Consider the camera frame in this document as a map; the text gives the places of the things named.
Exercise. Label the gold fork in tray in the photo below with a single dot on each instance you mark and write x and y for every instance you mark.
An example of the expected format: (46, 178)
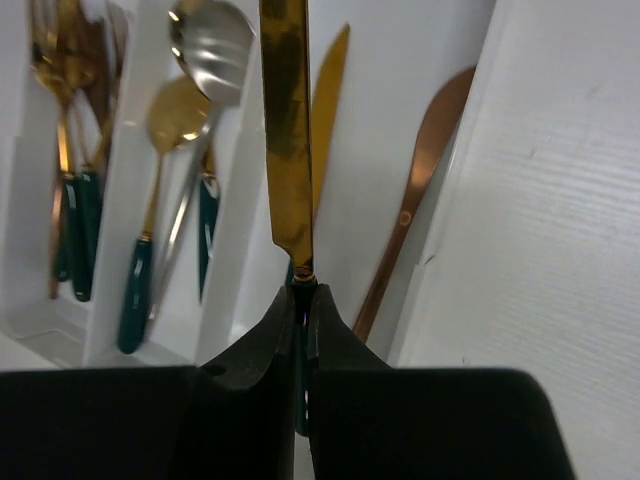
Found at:
(42, 21)

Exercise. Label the copper fork in tray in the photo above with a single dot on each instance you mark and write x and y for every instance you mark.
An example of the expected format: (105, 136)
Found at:
(107, 41)

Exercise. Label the copper fork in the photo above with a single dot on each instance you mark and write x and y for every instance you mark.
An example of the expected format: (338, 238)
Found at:
(107, 41)
(55, 225)

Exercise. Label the copper knife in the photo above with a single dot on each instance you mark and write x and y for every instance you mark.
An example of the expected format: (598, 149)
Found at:
(437, 127)

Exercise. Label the silver spoon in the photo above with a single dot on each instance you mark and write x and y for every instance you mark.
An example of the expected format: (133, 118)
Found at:
(217, 48)

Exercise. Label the gold fork green handle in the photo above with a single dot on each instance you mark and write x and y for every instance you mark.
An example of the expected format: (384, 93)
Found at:
(85, 200)

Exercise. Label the white cutlery tray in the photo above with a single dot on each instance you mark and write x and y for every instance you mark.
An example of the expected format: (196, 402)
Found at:
(526, 251)

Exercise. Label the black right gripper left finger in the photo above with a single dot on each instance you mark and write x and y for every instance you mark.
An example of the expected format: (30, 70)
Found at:
(231, 418)

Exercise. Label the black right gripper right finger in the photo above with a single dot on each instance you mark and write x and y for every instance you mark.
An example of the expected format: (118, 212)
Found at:
(368, 420)

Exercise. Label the gold knife green handle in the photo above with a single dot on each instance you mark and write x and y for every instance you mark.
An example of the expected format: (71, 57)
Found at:
(325, 100)
(286, 90)

